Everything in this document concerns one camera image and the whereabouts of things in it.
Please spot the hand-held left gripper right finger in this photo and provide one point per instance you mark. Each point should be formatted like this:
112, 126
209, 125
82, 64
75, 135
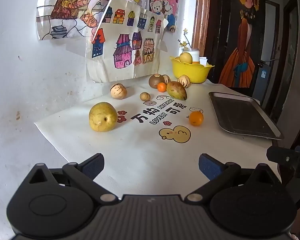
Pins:
210, 168

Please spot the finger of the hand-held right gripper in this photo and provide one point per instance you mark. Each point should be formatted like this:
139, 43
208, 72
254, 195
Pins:
281, 155

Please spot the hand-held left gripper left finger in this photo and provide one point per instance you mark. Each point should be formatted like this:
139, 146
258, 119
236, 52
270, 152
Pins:
93, 167

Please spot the orange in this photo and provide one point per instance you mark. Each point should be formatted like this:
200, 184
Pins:
196, 118

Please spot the dark metal tray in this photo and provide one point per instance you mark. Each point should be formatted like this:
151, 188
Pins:
242, 115

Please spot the green-red mango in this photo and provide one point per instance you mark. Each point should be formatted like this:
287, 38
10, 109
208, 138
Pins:
177, 90

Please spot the large yellow pear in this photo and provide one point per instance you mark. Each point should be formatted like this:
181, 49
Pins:
102, 117

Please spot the large striped pepino melon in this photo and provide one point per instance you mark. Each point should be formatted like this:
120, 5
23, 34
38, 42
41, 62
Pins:
118, 91

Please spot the small brown kiwi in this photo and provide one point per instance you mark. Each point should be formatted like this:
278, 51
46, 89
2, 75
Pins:
145, 96

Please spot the small striped pepino melon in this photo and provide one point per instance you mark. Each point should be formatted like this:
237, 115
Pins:
167, 79
184, 81

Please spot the small tangerine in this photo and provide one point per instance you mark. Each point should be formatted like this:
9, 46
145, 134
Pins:
161, 87

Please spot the yellow bowl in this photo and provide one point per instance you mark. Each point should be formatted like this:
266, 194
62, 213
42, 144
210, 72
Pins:
190, 73

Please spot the brown kiwi with sticker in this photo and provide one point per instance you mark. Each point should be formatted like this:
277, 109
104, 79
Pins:
155, 81

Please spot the painting of orange-dressed woman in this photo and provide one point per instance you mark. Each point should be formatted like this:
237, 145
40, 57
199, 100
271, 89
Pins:
240, 55

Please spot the small yellow pear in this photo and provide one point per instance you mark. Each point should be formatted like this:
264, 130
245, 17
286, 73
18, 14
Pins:
185, 58

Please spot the white and orange jar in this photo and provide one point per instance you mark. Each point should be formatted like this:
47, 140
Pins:
195, 55

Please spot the drawing of colourful houses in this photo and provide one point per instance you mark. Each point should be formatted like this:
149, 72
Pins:
125, 30

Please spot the drawing of cartoon figures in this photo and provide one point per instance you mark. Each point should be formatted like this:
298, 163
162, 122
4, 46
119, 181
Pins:
65, 5

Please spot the brown wooden door frame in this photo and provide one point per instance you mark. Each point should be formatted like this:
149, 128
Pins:
201, 17

